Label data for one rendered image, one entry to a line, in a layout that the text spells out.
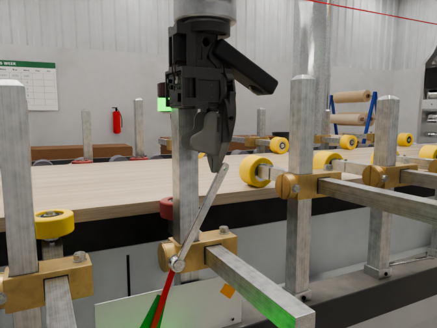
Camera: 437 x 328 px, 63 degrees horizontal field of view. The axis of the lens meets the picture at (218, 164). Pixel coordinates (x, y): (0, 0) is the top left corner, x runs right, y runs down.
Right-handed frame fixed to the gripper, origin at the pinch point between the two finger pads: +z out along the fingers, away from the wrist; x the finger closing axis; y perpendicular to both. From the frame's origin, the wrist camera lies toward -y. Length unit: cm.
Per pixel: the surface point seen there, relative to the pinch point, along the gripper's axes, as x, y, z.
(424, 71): -136, -252, -42
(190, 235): -2.3, 3.7, 11.6
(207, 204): -0.8, 1.6, 6.4
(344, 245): -28, -58, 32
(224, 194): -26.1, -14.9, 11.7
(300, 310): 18.1, -1.6, 15.1
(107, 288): -27.7, 13.0, 30.0
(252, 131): -700, -448, 31
